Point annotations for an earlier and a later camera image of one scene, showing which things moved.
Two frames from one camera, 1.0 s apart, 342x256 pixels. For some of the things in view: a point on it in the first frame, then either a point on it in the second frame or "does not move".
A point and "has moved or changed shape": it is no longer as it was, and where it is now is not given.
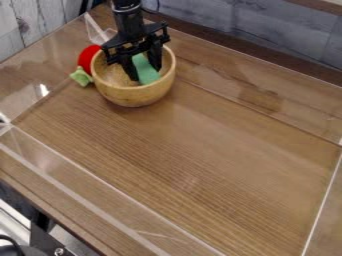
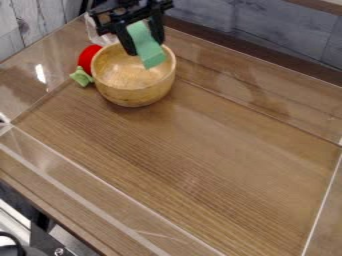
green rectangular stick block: [146, 71] has moved or changed shape
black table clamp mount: [41, 240] does not move
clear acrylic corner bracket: [98, 35] does not move
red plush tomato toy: [81, 75] does not move
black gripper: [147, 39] to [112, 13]
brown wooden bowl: [122, 90] does not move
